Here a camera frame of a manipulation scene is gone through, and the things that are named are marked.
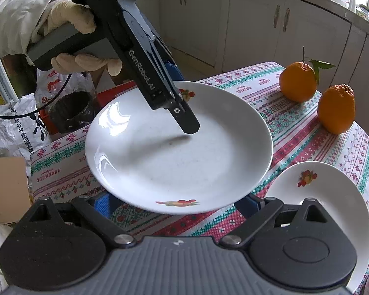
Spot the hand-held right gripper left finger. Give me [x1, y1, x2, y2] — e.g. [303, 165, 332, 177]
[26, 192, 139, 249]

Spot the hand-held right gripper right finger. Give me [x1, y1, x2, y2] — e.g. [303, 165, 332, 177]
[218, 193, 331, 249]

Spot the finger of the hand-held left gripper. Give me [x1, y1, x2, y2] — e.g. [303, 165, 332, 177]
[146, 32, 185, 82]
[169, 99, 201, 135]

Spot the white floral plate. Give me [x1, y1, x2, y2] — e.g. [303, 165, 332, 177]
[264, 161, 369, 293]
[84, 81, 274, 216]

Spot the person's left forearm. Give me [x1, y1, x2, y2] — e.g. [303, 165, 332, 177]
[0, 0, 59, 60]

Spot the person's left hand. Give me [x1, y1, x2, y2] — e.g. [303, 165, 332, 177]
[34, 0, 123, 77]

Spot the red box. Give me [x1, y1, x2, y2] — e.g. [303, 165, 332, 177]
[38, 81, 142, 136]

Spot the red printed plastic bag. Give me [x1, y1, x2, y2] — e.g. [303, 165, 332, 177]
[35, 68, 96, 111]

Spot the white kitchen cabinet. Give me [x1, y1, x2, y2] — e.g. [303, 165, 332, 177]
[132, 0, 369, 152]

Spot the patterned tablecloth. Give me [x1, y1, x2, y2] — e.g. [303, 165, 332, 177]
[29, 61, 369, 295]

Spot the brown cardboard box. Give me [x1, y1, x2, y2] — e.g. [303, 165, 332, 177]
[0, 157, 32, 225]

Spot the orange with leaf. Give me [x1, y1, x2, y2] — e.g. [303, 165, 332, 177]
[279, 47, 337, 103]

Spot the white printed plastic bag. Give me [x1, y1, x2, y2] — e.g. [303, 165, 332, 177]
[0, 94, 51, 160]

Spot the orange without leaf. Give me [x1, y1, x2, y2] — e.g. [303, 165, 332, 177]
[318, 84, 356, 135]

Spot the black cable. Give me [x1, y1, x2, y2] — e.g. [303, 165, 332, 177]
[0, 73, 73, 119]

